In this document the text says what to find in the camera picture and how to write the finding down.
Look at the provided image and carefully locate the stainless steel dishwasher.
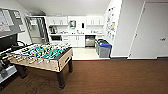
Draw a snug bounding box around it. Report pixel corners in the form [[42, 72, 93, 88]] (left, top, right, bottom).
[[84, 34, 97, 48]]

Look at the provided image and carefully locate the white two-door base cabinet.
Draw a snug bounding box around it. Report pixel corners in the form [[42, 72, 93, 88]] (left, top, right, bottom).
[[68, 34, 86, 48]]

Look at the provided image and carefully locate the green lidded waste bin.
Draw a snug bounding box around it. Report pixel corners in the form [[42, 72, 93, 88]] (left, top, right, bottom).
[[94, 38, 108, 55]]

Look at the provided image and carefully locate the white drawer unit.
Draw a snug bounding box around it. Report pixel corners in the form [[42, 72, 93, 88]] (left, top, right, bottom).
[[95, 33, 105, 41], [61, 34, 70, 46]]

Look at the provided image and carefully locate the blue lidded recycling bin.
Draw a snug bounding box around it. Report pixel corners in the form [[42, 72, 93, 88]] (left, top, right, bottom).
[[98, 42, 113, 59]]

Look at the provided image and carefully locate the built-in black microwave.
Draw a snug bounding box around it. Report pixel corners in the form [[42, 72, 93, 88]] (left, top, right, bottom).
[[50, 34, 63, 42]]

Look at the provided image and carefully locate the foosball table with green field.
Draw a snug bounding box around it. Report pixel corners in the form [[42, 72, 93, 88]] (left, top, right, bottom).
[[5, 42, 74, 90]]

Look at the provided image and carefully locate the stainless steel refrigerator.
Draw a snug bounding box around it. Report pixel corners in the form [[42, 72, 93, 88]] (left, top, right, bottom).
[[24, 15, 50, 44]]

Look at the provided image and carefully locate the white paper sheet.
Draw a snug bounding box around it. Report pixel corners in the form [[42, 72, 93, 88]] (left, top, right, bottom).
[[13, 10, 22, 19], [30, 19, 38, 26], [18, 23, 26, 32], [0, 9, 12, 33]]

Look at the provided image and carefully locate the white room door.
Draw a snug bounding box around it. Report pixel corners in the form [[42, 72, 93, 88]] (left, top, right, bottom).
[[129, 0, 168, 60]]

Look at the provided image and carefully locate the grey notice board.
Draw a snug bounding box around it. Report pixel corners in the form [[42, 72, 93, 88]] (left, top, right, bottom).
[[0, 7, 26, 36]]

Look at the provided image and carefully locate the black office chair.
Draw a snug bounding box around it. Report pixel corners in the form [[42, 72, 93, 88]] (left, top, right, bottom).
[[0, 34, 22, 56]]

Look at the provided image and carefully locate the black wall soap dispenser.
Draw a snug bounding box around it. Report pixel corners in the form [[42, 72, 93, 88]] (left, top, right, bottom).
[[80, 22, 86, 30]]

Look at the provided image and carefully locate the white wall cabinet three-door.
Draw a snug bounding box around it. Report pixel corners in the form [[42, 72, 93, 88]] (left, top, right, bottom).
[[85, 15, 105, 27]]

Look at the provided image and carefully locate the white wall cabinet two-door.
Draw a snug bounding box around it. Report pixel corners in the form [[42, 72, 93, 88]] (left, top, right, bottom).
[[46, 15, 69, 27]]

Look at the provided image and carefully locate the large colourful wall poster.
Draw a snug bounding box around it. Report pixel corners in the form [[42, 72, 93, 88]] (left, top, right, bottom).
[[105, 5, 118, 35]]

